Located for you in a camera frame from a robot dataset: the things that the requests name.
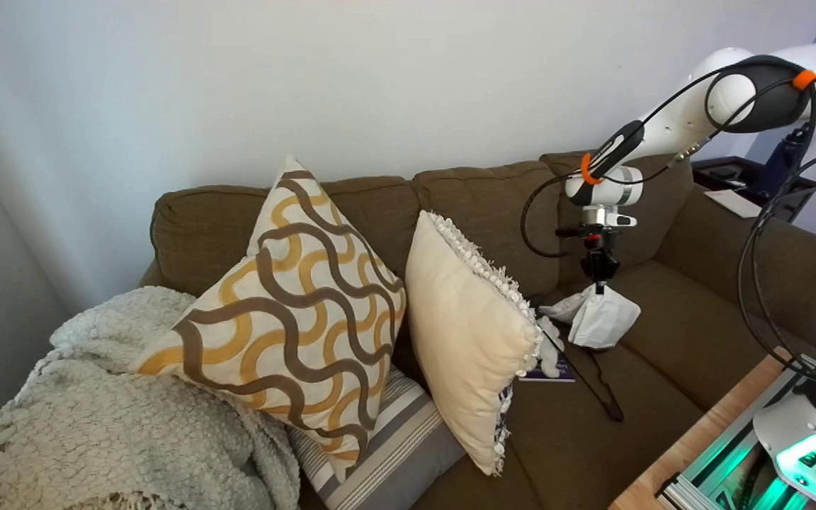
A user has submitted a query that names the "purple flat book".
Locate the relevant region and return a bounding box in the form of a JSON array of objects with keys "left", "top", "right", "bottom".
[{"left": 517, "top": 364, "right": 582, "bottom": 389}]

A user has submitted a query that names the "wavy patterned throw pillow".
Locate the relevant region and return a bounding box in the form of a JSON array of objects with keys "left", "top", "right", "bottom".
[{"left": 134, "top": 157, "right": 408, "bottom": 486}]

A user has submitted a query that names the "small white crumpled cloth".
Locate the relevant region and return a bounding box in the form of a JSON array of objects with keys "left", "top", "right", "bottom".
[{"left": 532, "top": 316, "right": 569, "bottom": 381}]

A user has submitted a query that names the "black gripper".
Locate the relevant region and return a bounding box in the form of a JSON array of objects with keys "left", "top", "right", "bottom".
[{"left": 555, "top": 222, "right": 623, "bottom": 289}]

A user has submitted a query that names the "grey striped cushion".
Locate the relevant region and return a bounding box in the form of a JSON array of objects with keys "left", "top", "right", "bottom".
[{"left": 289, "top": 365, "right": 468, "bottom": 510}]

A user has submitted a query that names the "grey knit blanket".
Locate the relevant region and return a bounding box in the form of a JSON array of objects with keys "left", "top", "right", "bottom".
[{"left": 0, "top": 285, "right": 304, "bottom": 510}]

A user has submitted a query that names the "brown fabric sofa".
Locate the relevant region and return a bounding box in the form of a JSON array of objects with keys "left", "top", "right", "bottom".
[{"left": 140, "top": 134, "right": 816, "bottom": 510}]

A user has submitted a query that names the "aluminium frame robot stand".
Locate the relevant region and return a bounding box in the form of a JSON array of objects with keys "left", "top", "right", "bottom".
[{"left": 657, "top": 353, "right": 816, "bottom": 510}]

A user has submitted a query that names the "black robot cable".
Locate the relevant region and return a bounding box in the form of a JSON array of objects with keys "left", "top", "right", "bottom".
[{"left": 519, "top": 54, "right": 816, "bottom": 401}]

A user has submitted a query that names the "black clothes hanger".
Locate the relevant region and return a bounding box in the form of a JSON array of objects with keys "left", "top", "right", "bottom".
[{"left": 558, "top": 337, "right": 630, "bottom": 426}]

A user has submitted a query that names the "white paper sheet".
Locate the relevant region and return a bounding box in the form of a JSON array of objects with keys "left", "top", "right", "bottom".
[{"left": 704, "top": 187, "right": 773, "bottom": 222}]

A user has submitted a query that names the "white towel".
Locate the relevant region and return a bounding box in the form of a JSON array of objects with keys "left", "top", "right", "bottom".
[{"left": 538, "top": 282, "right": 643, "bottom": 355}]

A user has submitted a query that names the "fringed woven throw pillow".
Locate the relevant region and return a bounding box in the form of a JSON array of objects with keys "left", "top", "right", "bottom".
[{"left": 402, "top": 207, "right": 545, "bottom": 479}]

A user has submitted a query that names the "black side table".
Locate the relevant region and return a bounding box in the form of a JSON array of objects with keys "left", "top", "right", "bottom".
[{"left": 689, "top": 154, "right": 816, "bottom": 225}]

